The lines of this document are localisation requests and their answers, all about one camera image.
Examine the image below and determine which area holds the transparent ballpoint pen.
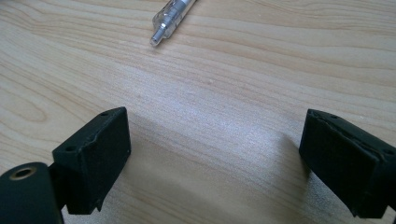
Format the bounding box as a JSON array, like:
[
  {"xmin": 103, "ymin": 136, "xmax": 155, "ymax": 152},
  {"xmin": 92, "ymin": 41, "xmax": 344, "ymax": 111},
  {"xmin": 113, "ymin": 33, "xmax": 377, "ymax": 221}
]
[{"xmin": 149, "ymin": 0, "xmax": 198, "ymax": 48}]

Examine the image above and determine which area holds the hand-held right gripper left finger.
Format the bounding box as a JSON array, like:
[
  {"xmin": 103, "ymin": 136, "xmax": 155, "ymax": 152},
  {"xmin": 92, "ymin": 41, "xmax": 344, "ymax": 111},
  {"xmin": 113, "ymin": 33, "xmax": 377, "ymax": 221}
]
[{"xmin": 49, "ymin": 106, "xmax": 132, "ymax": 216}]

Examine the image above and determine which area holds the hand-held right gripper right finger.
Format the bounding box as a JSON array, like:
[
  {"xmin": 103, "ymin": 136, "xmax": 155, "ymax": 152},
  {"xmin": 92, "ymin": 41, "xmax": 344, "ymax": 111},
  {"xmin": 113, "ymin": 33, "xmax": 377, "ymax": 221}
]
[{"xmin": 298, "ymin": 108, "xmax": 396, "ymax": 219}]

